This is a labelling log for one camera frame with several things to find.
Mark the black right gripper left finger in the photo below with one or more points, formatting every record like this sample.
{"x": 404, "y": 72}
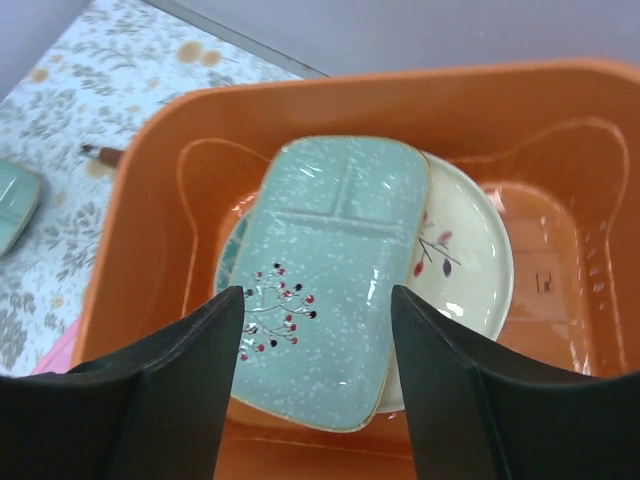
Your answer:
{"x": 152, "y": 410}

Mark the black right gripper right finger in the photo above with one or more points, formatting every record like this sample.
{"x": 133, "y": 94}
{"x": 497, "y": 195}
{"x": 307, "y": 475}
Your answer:
{"x": 478, "y": 410}

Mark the pink bottom plate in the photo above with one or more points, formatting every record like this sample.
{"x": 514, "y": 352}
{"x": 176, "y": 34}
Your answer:
{"x": 462, "y": 263}

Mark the green rectangular ceramic plate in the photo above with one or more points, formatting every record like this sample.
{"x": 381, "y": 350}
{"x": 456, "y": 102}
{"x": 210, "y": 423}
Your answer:
{"x": 331, "y": 234}

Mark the red teal floral plate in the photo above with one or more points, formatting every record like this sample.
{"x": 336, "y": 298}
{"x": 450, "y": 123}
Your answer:
{"x": 227, "y": 258}

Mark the orange plastic bin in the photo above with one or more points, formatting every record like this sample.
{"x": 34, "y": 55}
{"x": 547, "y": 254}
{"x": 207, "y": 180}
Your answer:
{"x": 556, "y": 144}

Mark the pink satin placemat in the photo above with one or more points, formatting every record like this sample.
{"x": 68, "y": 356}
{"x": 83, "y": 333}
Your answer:
{"x": 58, "y": 359}

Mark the wooden handled metal spatula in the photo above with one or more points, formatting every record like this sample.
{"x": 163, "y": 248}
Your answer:
{"x": 107, "y": 156}

